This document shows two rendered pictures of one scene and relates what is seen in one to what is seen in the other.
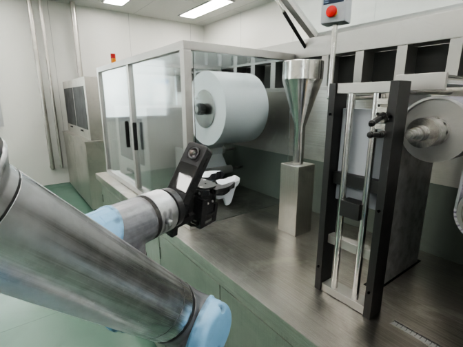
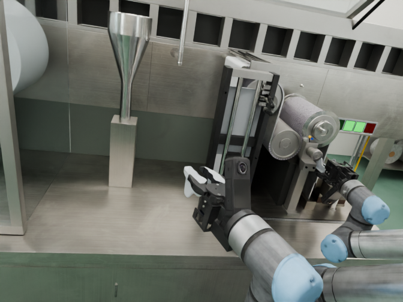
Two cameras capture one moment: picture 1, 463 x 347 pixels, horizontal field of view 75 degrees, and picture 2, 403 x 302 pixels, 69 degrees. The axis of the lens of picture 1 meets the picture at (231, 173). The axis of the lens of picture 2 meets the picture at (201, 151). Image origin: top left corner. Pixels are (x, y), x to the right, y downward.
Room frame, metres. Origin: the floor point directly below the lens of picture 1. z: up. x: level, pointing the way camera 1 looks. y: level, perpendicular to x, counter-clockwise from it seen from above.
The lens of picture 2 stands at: (0.41, 0.55, 1.55)
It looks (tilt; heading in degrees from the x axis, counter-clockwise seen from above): 24 degrees down; 295
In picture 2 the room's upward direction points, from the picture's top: 10 degrees clockwise
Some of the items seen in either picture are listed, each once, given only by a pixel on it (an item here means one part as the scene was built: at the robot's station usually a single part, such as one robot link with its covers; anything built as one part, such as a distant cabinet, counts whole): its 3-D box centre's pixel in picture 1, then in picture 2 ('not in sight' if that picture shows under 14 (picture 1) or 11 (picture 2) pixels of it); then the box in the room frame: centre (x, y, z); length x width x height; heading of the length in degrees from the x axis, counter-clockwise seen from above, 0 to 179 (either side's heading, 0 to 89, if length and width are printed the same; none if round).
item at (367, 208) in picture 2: not in sight; (367, 205); (0.26, -0.40, 1.11); 0.11 x 0.08 x 0.09; 126
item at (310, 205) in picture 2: not in sight; (295, 187); (0.50, -0.73, 0.92); 0.28 x 0.04 x 0.04; 127
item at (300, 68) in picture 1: (302, 70); (129, 24); (1.11, -0.25, 1.50); 0.14 x 0.14 x 0.06
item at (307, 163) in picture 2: not in sight; (301, 179); (0.48, -0.54, 1.05); 0.06 x 0.05 x 0.31; 127
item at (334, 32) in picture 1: (332, 61); (183, 30); (0.93, -0.29, 1.51); 0.02 x 0.02 x 0.20
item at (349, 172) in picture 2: not in sight; (340, 177); (0.35, -0.53, 1.12); 0.12 x 0.08 x 0.09; 126
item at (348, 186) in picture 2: not in sight; (352, 191); (0.31, -0.46, 1.11); 0.08 x 0.05 x 0.08; 36
